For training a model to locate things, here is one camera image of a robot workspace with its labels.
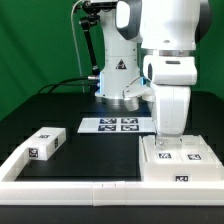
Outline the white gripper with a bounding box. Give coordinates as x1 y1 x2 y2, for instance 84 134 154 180
151 84 191 146

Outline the white door panel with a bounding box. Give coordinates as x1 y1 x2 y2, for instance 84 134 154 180
177 135 217 164
143 135 181 164

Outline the white cabinet body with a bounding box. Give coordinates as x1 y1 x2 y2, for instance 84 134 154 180
139 137 224 182

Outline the white block with markers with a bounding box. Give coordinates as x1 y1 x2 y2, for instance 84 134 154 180
21 127 66 161

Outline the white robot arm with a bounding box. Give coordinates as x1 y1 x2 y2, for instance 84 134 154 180
82 0 211 143

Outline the white U-shaped fence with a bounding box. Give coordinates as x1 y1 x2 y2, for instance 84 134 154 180
0 147 224 206

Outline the white marker base plate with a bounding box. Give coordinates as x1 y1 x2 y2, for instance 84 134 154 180
78 117 155 133

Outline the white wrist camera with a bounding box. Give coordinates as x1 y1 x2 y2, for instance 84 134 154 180
123 84 155 111

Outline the grey cable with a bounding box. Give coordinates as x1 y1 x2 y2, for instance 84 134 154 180
70 0 86 94

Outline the black cable bundle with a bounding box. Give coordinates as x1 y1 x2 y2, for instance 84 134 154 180
37 77 101 95

